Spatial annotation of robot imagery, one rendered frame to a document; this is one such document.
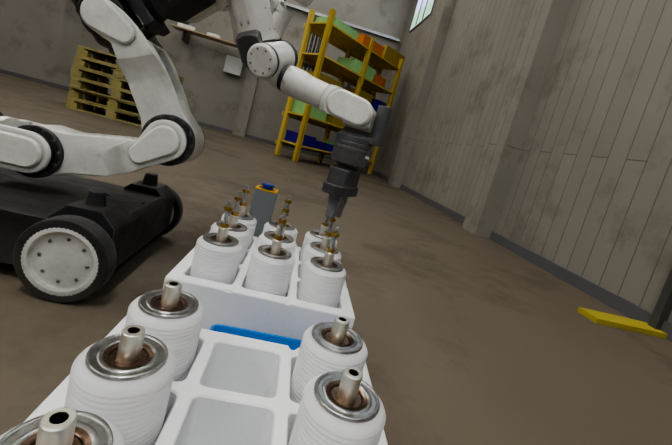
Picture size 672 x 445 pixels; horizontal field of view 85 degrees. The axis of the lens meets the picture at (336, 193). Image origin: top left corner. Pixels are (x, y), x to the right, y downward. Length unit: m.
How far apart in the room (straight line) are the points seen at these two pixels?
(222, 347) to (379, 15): 9.86
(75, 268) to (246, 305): 0.43
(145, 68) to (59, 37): 10.06
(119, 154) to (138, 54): 0.27
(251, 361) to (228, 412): 0.12
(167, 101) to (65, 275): 0.50
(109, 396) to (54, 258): 0.66
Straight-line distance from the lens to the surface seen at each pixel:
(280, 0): 1.53
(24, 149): 1.25
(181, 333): 0.54
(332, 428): 0.44
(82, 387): 0.45
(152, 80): 1.16
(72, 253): 1.04
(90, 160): 1.23
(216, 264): 0.81
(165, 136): 1.10
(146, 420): 0.47
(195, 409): 0.55
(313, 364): 0.54
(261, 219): 1.20
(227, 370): 0.66
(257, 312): 0.80
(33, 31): 11.49
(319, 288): 0.81
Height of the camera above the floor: 0.52
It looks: 8 degrees down
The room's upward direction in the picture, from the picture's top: 15 degrees clockwise
